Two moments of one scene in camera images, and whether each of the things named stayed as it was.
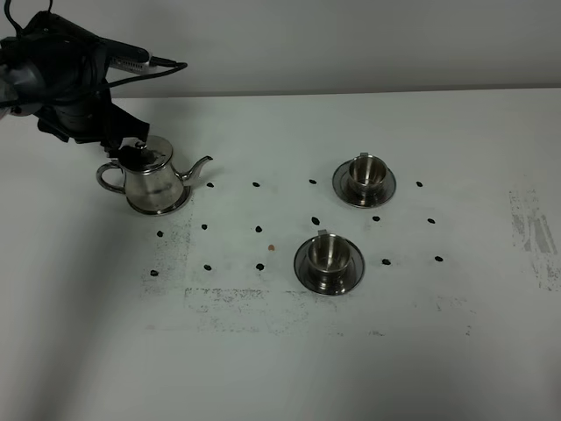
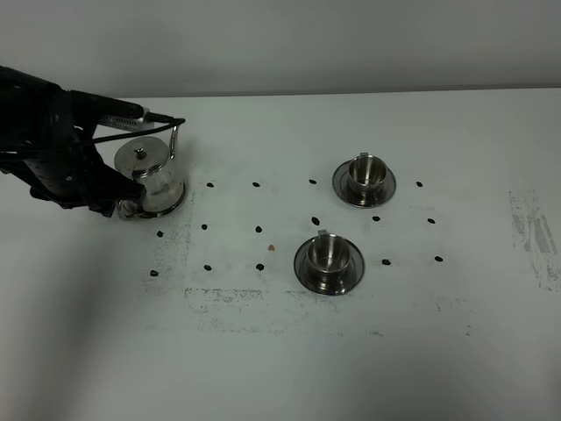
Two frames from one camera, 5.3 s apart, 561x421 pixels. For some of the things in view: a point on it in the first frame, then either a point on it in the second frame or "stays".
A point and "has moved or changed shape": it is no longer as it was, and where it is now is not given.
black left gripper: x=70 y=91 to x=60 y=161
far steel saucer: x=340 y=186 stays
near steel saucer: x=354 y=270 stays
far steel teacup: x=367 y=178 stays
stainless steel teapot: x=155 y=189 has moved or changed shape
